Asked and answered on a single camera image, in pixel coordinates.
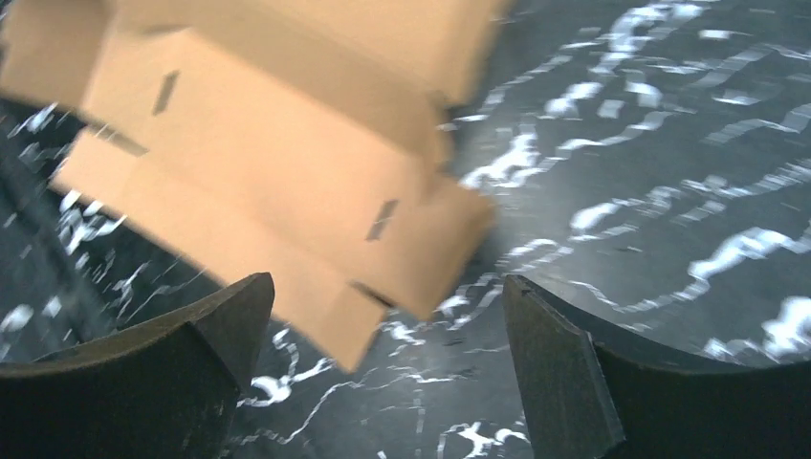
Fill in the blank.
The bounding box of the brown cardboard box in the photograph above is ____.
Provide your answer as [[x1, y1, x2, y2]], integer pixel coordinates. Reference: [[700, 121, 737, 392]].
[[1, 1, 509, 371]]

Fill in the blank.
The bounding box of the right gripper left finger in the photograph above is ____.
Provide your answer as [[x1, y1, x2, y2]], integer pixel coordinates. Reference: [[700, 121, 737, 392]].
[[1, 273, 274, 458]]

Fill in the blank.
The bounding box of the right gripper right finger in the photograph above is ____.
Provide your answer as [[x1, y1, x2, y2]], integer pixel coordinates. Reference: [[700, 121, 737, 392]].
[[502, 274, 810, 458]]

